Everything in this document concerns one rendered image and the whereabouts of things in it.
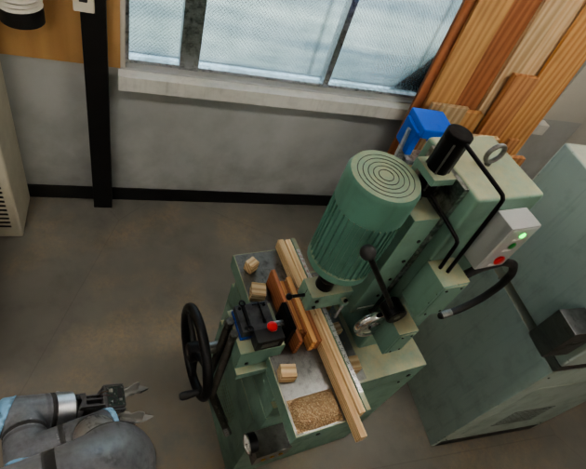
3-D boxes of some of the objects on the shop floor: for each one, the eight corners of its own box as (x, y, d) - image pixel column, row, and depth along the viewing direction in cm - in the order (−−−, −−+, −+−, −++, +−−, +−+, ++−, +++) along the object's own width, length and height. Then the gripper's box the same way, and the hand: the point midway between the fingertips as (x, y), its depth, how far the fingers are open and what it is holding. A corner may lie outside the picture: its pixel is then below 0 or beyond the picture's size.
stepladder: (320, 283, 271) (402, 104, 193) (359, 283, 278) (452, 112, 201) (327, 305, 260) (416, 125, 182) (367, 305, 267) (468, 132, 189)
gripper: (82, 428, 109) (164, 416, 123) (76, 374, 117) (154, 368, 131) (71, 442, 114) (152, 429, 128) (67, 389, 122) (143, 382, 135)
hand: (145, 403), depth 130 cm, fingers open, 7 cm apart
